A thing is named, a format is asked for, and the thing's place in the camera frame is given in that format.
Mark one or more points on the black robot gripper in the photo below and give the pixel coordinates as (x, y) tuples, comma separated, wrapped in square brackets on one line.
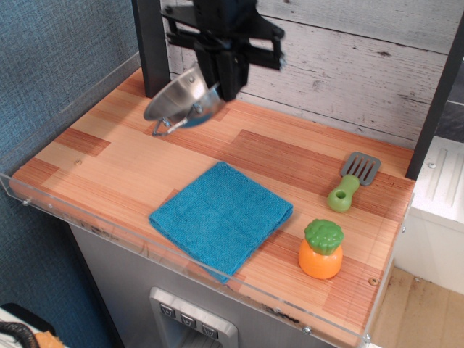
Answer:
[(235, 30)]

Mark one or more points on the steel bowl with handles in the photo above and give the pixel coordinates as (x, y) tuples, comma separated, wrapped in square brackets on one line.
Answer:
[(185, 102)]

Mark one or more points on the folded blue towel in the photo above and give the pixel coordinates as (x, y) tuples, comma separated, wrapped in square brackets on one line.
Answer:
[(220, 219)]

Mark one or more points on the orange toy carrot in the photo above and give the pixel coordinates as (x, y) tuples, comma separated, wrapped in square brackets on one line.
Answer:
[(321, 253)]

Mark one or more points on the white ribbed appliance top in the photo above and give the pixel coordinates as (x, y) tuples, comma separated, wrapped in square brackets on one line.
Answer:
[(439, 188)]

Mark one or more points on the silver toy fridge dispenser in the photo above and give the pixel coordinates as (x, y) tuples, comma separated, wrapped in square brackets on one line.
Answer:
[(183, 324)]

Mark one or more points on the dark vertical post left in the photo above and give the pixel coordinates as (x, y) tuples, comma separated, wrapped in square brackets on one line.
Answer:
[(152, 48)]

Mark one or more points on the dark vertical post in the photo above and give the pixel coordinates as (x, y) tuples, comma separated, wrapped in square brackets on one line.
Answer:
[(152, 48), (442, 92)]

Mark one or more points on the toy spatula green handle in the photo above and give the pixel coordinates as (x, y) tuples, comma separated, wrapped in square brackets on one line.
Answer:
[(359, 170)]

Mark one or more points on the dark vertical post right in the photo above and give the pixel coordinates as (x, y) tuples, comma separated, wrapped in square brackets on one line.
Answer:
[(442, 92)]

